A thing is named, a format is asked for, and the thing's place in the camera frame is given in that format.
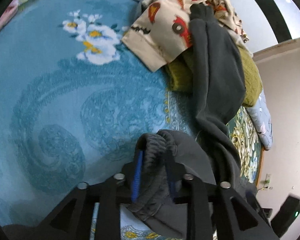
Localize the dark grey sweatpants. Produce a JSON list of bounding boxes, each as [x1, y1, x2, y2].
[[128, 4, 255, 238]]

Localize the black device with green light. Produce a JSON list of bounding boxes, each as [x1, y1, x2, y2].
[[270, 194, 300, 238]]

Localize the teal floral bed blanket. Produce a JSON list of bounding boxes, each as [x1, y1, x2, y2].
[[0, 0, 199, 239]]

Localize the olive green knit sweater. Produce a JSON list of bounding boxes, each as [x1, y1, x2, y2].
[[165, 47, 263, 107]]

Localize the beige cartoon print garment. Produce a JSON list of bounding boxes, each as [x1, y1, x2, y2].
[[122, 0, 249, 72]]

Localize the white black wardrobe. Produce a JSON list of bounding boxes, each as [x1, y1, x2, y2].
[[230, 0, 300, 53]]

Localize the pink folded garment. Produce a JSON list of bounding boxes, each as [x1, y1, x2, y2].
[[0, 0, 19, 31]]

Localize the wall power socket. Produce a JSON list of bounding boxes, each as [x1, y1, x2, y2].
[[263, 173, 271, 189]]

